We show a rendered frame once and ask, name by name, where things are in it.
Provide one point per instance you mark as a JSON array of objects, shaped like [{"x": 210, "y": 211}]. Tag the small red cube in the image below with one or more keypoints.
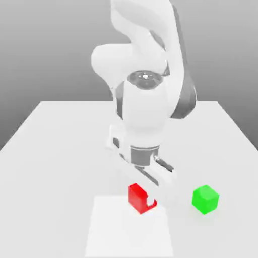
[{"x": 137, "y": 199}]

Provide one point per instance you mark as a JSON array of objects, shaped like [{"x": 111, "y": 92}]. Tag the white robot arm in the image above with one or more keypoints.
[{"x": 145, "y": 108}]

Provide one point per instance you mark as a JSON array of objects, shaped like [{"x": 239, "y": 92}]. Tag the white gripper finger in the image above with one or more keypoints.
[{"x": 155, "y": 195}]

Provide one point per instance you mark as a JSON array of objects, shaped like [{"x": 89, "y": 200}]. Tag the small green cube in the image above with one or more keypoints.
[{"x": 204, "y": 199}]

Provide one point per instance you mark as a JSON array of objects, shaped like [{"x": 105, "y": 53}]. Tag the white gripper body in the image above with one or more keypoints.
[{"x": 161, "y": 177}]

